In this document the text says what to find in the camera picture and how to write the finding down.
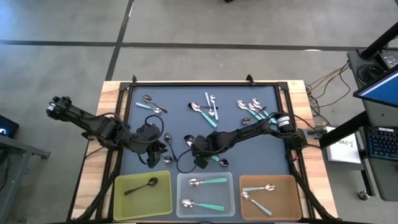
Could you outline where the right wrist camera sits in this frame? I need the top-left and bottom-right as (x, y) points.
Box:
(195, 156), (210, 170)

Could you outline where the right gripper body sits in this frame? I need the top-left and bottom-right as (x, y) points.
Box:
(190, 133), (221, 157)

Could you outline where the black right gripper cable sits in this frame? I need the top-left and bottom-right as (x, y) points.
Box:
(175, 148), (200, 174)

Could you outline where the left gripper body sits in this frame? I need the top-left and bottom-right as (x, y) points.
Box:
(134, 123), (164, 154)

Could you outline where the white paper pad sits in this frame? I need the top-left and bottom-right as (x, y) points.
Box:
(323, 126), (362, 165)

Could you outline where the orange plastic bin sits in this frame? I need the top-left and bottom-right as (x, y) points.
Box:
(238, 174), (303, 221)

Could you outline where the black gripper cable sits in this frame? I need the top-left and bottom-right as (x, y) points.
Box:
(144, 114), (165, 144)
(175, 148), (200, 174)

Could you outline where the monitor with blue screen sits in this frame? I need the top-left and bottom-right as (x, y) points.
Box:
(352, 67), (398, 109)

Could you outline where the black pole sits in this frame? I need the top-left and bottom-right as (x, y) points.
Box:
(359, 22), (398, 60)

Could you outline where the yellow cable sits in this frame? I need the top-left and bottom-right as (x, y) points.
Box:
(306, 62), (351, 94)

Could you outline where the black power adapter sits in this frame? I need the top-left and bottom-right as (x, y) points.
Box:
(376, 49), (398, 70)

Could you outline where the clear plastic bin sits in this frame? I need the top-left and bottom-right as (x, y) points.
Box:
(175, 172), (236, 218)

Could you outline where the grey metal side table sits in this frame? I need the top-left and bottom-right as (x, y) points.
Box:
(0, 133), (52, 224)

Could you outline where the yellow-green plastic bin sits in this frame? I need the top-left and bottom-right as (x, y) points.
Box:
(113, 170), (174, 222)

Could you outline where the coiled black cable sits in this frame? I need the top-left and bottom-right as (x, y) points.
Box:
(355, 63), (379, 84)

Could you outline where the black support beam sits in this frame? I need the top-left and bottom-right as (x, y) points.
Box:
(318, 110), (371, 149)

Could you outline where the dark blue-grey mat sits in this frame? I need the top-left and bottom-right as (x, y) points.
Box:
(119, 84), (292, 220)

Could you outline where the grey equipment cart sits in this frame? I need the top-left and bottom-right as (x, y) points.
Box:
(346, 49), (398, 202)

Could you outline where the black device with blue light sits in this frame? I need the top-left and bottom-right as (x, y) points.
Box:
(0, 114), (20, 139)

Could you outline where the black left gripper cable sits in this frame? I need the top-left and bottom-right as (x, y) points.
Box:
(144, 114), (165, 144)

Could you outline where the black keyboard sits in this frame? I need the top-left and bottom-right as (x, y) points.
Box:
(366, 126), (398, 162)

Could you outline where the black aluminium frame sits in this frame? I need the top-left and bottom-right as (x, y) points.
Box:
(67, 74), (336, 224)

